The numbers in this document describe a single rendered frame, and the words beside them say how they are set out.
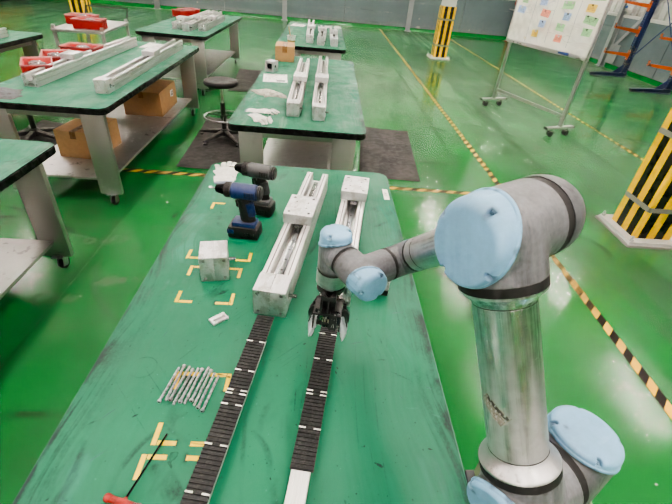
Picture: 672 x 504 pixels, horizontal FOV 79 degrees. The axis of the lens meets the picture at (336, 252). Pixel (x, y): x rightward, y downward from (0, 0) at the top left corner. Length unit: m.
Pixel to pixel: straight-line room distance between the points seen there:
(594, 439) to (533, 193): 0.43
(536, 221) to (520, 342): 0.16
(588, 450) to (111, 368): 1.06
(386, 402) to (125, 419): 0.62
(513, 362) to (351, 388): 0.60
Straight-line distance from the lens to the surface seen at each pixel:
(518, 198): 0.55
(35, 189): 2.77
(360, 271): 0.85
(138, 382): 1.19
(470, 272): 0.53
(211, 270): 1.41
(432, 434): 1.10
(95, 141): 3.45
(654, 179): 4.07
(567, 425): 0.81
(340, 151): 2.94
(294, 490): 0.95
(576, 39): 6.50
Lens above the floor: 1.68
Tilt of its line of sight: 35 degrees down
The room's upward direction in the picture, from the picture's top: 6 degrees clockwise
